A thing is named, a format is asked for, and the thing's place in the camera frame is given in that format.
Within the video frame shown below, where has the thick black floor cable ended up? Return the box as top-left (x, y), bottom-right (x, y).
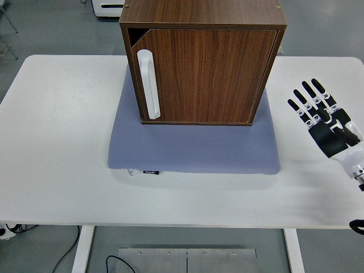
top-left (106, 255), bottom-right (136, 273)

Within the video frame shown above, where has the grey metal rack frame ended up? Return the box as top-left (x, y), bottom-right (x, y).
top-left (0, 0), bottom-right (20, 60)

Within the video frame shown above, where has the blue-grey dotted mat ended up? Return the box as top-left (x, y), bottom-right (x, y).
top-left (107, 67), bottom-right (282, 176)

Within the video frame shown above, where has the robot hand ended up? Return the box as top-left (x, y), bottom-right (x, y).
top-left (287, 78), bottom-right (364, 177)

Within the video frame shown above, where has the white power strip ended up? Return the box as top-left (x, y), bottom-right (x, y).
top-left (0, 222), bottom-right (18, 241)

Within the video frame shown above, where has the brown wooden cabinet door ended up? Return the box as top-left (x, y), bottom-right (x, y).
top-left (131, 28), bottom-right (279, 123)

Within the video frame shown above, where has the brown wooden cabinet body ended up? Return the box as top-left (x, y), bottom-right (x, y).
top-left (119, 0), bottom-right (288, 127)

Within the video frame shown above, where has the white appliance with dark slot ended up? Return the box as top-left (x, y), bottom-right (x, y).
top-left (92, 0), bottom-right (127, 19)

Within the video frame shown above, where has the white cabinet door handle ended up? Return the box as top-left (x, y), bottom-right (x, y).
top-left (136, 49), bottom-right (162, 121)

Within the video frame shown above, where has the white table leg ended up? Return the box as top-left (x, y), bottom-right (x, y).
top-left (283, 228), bottom-right (305, 273)
top-left (71, 226), bottom-right (96, 273)

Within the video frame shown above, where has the thin black floor cable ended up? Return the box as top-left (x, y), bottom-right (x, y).
top-left (55, 226), bottom-right (81, 273)

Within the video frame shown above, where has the grey metal plate with screws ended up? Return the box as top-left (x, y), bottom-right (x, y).
top-left (118, 247), bottom-right (257, 273)

